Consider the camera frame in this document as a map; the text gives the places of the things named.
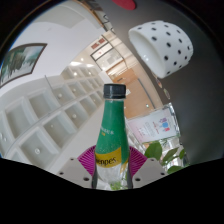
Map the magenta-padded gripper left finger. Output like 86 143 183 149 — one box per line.
56 145 101 190

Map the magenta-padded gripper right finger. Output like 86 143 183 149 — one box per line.
128 146 168 190

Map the green-labelled clear drink bottle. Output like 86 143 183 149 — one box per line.
94 83 130 190

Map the large-leaved green potted plant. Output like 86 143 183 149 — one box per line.
109 139 188 191

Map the group of ceiling lights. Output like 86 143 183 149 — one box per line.
0 59 104 158

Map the clear acrylic sign stand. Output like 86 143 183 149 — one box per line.
126 104 181 144

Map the white black-dotted cup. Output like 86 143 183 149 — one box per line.
128 20 194 79

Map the dark-framed wall picture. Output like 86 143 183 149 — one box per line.
0 42 48 88

